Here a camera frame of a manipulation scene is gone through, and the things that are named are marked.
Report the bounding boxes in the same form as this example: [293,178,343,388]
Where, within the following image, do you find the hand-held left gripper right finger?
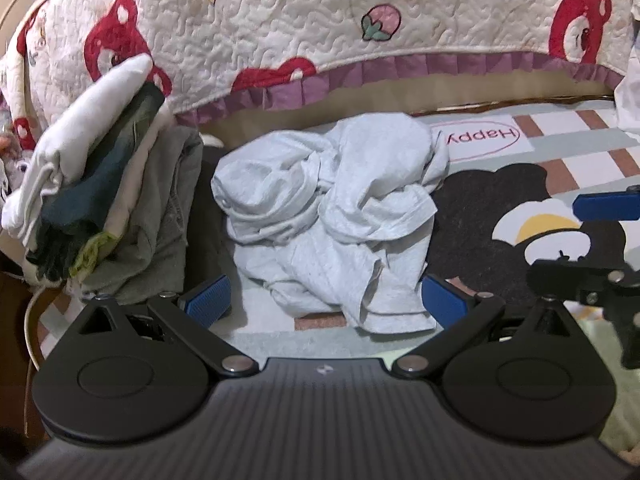
[392,275,581,378]

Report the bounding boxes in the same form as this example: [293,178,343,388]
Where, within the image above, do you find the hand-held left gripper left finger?
[75,275,258,378]

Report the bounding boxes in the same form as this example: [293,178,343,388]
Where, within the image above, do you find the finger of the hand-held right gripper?
[572,187,640,222]
[531,255,640,367]

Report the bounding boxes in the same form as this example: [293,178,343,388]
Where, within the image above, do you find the light blue t-shirt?
[211,114,451,333]

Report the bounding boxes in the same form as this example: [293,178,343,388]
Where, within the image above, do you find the checkered printed mat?
[40,97,640,356]

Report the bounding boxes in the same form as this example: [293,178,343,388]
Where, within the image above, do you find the grey green folded garment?
[75,125,205,306]

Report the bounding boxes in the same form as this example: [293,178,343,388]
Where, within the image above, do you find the white lace cloth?
[614,74,640,136]

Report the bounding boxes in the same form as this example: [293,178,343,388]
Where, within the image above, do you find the light green quilt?
[565,305,640,461]

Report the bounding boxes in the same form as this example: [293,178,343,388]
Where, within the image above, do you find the dark teal folded garment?
[25,82,167,281]

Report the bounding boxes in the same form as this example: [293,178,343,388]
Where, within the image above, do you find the white folded garment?
[0,54,155,251]

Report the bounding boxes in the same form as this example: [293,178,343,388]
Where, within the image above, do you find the white bear-printed quilt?
[0,0,640,128]

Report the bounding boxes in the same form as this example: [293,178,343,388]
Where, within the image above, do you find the beige curved headboard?
[0,0,66,41]

